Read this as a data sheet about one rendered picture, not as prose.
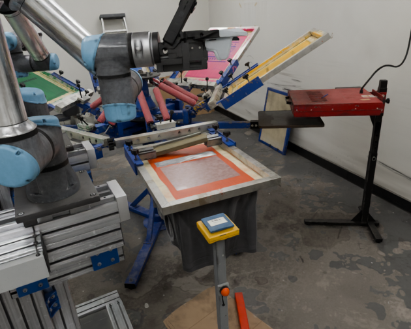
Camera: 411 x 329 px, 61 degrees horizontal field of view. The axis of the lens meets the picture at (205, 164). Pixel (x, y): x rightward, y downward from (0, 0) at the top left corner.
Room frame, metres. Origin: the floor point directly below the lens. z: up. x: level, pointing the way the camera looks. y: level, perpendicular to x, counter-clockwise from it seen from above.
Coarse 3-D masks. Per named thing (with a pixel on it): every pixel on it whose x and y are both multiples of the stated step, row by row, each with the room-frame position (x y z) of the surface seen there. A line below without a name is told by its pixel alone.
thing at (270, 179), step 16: (224, 144) 1.96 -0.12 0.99; (240, 160) 1.77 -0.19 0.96; (144, 176) 1.58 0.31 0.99; (272, 176) 1.48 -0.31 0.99; (160, 192) 1.40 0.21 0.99; (208, 192) 1.37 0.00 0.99; (224, 192) 1.36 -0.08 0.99; (240, 192) 1.39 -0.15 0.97; (160, 208) 1.28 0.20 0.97; (176, 208) 1.28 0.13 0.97
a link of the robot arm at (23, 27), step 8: (0, 8) 1.39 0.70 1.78; (8, 8) 1.39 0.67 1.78; (8, 16) 1.43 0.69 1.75; (16, 16) 1.44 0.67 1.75; (24, 16) 1.47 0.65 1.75; (16, 24) 1.45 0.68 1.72; (24, 24) 1.47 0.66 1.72; (32, 24) 1.52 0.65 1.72; (16, 32) 1.48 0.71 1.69; (24, 32) 1.48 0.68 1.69; (32, 32) 1.51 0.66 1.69; (24, 40) 1.51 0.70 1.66; (32, 40) 1.52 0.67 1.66; (40, 40) 1.57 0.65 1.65; (32, 48) 1.54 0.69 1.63; (40, 48) 1.57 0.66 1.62; (32, 56) 1.58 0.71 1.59; (40, 56) 1.58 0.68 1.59; (48, 56) 1.62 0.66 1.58; (56, 56) 1.66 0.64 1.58; (32, 64) 1.62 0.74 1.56; (40, 64) 1.61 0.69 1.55; (48, 64) 1.62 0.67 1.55; (56, 64) 1.63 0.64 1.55
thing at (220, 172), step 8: (200, 144) 2.07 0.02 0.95; (184, 152) 1.96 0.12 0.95; (192, 152) 1.95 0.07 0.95; (200, 152) 1.94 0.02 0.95; (216, 152) 1.92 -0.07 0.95; (192, 160) 1.83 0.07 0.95; (200, 160) 1.82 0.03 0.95; (208, 160) 1.81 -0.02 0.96; (216, 160) 1.80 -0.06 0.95; (224, 160) 1.80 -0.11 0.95; (200, 168) 1.70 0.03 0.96; (208, 168) 1.70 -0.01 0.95; (216, 168) 1.69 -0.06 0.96; (224, 168) 1.68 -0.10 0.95; (232, 168) 1.68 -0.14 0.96; (208, 176) 1.60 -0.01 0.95; (216, 176) 1.59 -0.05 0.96; (224, 176) 1.59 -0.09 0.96; (232, 176) 1.58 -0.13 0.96; (240, 176) 1.58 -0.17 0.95; (248, 176) 1.57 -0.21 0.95; (216, 184) 1.51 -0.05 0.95; (224, 184) 1.50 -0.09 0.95; (232, 184) 1.50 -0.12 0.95
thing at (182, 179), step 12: (168, 156) 1.91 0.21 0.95; (180, 156) 1.90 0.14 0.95; (156, 168) 1.74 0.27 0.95; (168, 168) 1.73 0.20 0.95; (180, 168) 1.72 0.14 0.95; (192, 168) 1.71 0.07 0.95; (168, 180) 1.59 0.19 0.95; (180, 180) 1.58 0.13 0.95; (192, 180) 1.57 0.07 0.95; (204, 180) 1.56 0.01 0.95; (180, 192) 1.45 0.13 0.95; (192, 192) 1.45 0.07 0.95; (204, 192) 1.44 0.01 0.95
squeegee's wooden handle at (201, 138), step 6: (186, 138) 1.97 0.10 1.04; (192, 138) 1.95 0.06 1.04; (198, 138) 1.93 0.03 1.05; (204, 138) 1.92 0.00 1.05; (168, 144) 1.95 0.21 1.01; (174, 144) 1.93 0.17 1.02; (180, 144) 1.91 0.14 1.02; (186, 144) 1.91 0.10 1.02; (192, 144) 1.91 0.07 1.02; (156, 150) 1.92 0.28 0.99; (162, 150) 1.90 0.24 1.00; (168, 150) 1.90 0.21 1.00; (174, 150) 1.90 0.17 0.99
